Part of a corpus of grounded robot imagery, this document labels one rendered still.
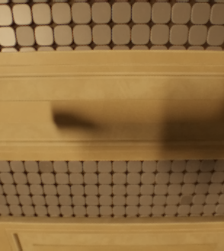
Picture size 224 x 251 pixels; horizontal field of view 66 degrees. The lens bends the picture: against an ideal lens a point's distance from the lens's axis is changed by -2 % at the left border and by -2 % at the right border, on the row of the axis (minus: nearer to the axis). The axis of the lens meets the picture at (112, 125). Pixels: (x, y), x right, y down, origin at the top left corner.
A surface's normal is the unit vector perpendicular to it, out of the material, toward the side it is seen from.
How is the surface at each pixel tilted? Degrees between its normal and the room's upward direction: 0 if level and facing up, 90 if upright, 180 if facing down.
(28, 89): 11
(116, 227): 0
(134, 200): 0
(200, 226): 0
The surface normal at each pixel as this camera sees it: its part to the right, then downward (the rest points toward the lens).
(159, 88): 0.00, 0.17
